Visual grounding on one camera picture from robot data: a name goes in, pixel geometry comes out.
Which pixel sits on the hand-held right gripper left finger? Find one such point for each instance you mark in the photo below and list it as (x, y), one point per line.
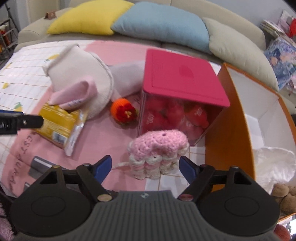
(104, 165)

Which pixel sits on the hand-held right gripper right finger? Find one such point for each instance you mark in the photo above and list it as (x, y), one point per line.
(186, 168)

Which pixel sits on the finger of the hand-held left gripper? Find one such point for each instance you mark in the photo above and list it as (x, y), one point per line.
(30, 121)

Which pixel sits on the yellow snack packet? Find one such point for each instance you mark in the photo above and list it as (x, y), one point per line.
(57, 125)

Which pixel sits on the pink crochet cake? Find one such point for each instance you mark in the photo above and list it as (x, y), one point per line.
(157, 143)

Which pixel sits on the orange cardboard box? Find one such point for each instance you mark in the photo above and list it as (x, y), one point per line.
(226, 129)

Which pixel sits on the light grey soft cloth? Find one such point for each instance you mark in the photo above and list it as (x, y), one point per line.
(127, 78)

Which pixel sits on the white grid lemon blanket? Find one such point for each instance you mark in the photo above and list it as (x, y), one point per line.
(23, 69)

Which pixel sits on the red plush toys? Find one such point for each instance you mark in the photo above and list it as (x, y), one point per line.
(198, 115)

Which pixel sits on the pink sock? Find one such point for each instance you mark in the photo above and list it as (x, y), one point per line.
(76, 92)

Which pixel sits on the orange crochet flower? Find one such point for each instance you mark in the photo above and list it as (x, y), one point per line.
(123, 111)

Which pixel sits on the cream fabric slipper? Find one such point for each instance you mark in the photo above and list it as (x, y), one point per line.
(74, 64)

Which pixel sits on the white plastic bag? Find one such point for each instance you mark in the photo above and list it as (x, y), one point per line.
(275, 164)

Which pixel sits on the beige sofa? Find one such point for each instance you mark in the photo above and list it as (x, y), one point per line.
(34, 32)

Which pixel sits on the black metal rack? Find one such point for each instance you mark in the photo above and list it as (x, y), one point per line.
(8, 34)

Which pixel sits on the clear box with pink lid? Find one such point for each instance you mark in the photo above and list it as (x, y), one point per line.
(175, 76)

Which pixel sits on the pink fluffy rug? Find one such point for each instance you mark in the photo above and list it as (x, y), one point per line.
(4, 222)

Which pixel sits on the brown teddy bear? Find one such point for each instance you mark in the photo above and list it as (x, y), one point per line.
(284, 192)

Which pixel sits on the small brown object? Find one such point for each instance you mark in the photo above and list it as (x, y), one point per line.
(50, 15)

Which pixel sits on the red fuzzy ball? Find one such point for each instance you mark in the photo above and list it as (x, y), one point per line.
(282, 233)

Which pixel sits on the yellow pillow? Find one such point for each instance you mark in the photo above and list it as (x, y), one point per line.
(92, 18)

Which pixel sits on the beige pillow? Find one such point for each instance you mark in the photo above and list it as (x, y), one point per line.
(240, 53)

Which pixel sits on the blue pillow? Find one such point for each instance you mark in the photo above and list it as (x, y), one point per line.
(161, 25)

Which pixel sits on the blue cartoon printed cloth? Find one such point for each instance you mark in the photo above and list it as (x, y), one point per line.
(279, 55)

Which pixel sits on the stack of papers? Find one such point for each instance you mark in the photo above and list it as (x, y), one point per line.
(272, 25)

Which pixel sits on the red object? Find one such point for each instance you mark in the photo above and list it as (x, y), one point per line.
(291, 29)

